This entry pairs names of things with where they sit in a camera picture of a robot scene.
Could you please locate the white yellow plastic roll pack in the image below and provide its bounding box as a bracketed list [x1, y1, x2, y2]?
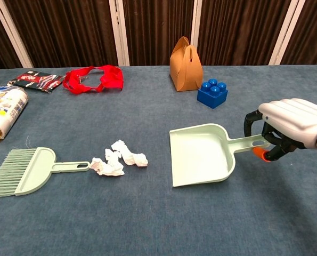
[0, 85, 30, 143]

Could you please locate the black red snack packet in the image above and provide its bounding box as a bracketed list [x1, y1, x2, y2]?
[8, 70, 65, 94]

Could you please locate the mint green dustpan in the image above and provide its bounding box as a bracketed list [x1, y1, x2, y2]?
[169, 123, 271, 188]

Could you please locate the blue toy building block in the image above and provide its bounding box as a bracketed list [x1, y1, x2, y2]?
[197, 78, 229, 109]

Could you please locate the mint green hand broom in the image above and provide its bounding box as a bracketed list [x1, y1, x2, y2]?
[0, 147, 91, 199]

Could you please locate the white partition frame post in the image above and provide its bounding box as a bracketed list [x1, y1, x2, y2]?
[109, 0, 130, 67]
[190, 0, 204, 66]
[269, 0, 307, 66]
[0, 0, 34, 69]

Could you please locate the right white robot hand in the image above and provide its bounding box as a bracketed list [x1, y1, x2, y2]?
[243, 98, 317, 163]

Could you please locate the brown paper gift box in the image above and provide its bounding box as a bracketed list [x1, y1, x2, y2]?
[169, 36, 204, 92]

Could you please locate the red fabric ribbon strap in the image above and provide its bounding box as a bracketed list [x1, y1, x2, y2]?
[62, 65, 124, 95]

